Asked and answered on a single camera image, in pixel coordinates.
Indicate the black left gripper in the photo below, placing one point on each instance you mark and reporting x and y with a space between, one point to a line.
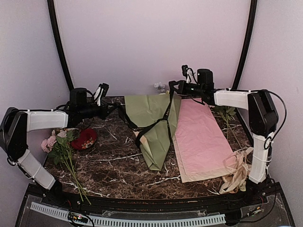
105 111

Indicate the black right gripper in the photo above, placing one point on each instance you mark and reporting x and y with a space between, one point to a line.
183 92

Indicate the blue flower stem bunch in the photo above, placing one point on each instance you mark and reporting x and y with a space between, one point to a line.
160 87

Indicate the peach green wrapping paper sheet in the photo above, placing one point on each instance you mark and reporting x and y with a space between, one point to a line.
155 158

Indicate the black lettered ribbon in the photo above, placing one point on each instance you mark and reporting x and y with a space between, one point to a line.
153 118

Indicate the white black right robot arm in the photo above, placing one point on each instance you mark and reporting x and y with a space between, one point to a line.
263 117

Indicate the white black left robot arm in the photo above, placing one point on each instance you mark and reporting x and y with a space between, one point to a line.
18 125

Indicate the dark red floral bowl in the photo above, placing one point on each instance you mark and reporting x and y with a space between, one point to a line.
86 139

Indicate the pink rose stem bunch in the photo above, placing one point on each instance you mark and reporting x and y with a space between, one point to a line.
58 147

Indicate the pink white rose bunch right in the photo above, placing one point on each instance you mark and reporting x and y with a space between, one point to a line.
226 117

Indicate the pink wrapping paper sheet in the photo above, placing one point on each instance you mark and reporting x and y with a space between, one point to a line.
201 148

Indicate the cream ribbon pile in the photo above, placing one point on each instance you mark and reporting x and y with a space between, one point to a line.
238 170

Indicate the black vertical frame post right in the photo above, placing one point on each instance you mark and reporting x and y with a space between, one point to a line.
246 43

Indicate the black vertical frame post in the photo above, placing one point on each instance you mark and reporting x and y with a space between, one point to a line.
58 43
246 43

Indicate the black vertical frame post left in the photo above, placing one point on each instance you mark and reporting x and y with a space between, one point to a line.
58 43

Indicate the white slotted cable duct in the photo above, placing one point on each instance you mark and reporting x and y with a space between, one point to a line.
128 219

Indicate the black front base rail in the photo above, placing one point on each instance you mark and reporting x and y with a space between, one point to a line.
217 203

